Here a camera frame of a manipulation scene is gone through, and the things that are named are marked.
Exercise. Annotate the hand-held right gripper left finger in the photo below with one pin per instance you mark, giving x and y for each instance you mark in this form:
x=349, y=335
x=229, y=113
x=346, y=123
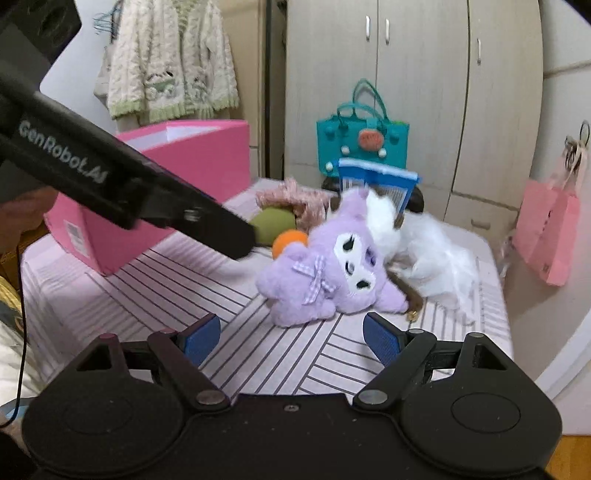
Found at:
x=203, y=339

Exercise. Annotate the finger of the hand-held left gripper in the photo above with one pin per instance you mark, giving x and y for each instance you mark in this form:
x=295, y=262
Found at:
x=207, y=221

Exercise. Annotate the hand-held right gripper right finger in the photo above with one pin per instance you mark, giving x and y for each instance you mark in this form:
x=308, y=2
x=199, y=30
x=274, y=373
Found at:
x=383, y=341

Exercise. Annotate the green plush toy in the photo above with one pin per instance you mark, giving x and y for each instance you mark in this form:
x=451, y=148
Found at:
x=274, y=224

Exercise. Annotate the pink cardboard box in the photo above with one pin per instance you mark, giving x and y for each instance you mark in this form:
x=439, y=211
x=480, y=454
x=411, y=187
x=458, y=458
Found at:
x=217, y=152

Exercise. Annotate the orange plush ball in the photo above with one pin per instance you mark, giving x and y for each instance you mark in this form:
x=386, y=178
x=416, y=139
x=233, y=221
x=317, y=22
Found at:
x=288, y=240

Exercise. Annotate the purple bow pouch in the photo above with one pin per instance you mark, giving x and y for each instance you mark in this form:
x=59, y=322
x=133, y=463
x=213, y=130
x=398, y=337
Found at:
x=314, y=295

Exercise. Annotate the pink floral cloth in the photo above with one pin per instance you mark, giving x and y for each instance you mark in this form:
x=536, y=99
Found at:
x=300, y=198

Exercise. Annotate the white plush toy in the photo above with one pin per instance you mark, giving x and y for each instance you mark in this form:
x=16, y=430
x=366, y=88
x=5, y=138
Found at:
x=429, y=249

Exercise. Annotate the blue tissue packet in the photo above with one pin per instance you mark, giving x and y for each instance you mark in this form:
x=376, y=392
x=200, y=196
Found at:
x=392, y=184

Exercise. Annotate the striped tablecloth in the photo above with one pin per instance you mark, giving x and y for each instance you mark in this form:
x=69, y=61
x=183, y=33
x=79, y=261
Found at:
x=138, y=295

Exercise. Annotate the blue clothes hangers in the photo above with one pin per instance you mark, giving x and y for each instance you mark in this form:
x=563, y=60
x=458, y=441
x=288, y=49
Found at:
x=104, y=21

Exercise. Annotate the cream fluffy pajama jacket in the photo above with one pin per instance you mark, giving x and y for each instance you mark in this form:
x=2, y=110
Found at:
x=161, y=46

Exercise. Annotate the yellow blanket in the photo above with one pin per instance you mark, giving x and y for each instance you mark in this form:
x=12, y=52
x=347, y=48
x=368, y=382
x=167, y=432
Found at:
x=5, y=288

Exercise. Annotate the clear plastic bag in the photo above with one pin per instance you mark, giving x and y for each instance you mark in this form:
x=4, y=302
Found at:
x=508, y=251

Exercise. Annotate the teal felt handbag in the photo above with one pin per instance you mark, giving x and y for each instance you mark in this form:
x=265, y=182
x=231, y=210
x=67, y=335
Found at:
x=341, y=134

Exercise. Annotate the pink shopping bag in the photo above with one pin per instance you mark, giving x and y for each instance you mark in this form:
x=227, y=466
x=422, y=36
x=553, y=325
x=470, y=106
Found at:
x=549, y=230

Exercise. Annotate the beige wardrobe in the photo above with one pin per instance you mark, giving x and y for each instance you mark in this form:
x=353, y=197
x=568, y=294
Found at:
x=415, y=69

